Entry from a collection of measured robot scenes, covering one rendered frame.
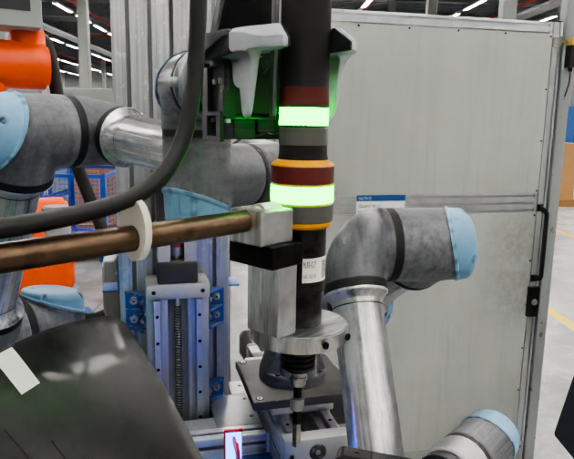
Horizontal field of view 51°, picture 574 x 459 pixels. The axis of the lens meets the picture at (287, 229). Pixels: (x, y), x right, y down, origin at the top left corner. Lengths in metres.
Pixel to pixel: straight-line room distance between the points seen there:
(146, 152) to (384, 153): 1.57
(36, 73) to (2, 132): 3.57
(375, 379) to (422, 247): 0.21
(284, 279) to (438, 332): 2.25
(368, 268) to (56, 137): 0.50
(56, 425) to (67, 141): 0.60
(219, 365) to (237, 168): 0.88
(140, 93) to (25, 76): 3.16
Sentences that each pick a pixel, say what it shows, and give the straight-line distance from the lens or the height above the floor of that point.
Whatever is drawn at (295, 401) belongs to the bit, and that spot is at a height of 1.40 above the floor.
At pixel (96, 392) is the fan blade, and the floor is 1.41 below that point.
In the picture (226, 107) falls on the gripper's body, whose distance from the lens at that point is 0.47.
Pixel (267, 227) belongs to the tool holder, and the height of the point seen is 1.54.
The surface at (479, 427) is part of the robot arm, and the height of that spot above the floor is 1.21.
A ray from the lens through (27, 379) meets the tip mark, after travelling 0.46.
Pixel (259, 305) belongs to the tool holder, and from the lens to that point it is 0.41.
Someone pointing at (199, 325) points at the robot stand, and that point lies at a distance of 1.36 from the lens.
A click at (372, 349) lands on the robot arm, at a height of 1.29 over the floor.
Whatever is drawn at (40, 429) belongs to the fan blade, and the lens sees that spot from 0.45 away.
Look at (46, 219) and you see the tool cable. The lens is 0.30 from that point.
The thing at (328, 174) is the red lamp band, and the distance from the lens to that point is 0.41.
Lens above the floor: 1.61
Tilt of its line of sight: 10 degrees down
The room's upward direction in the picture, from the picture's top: 1 degrees clockwise
